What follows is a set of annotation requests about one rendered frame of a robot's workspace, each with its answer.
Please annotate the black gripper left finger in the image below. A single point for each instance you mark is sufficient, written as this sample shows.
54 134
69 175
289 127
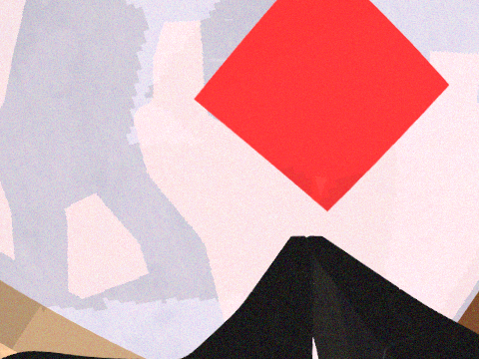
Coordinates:
274 322

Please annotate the red cube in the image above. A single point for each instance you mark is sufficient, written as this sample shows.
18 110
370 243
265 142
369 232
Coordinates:
322 89

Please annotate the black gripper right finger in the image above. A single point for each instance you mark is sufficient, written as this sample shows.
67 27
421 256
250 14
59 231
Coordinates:
358 314

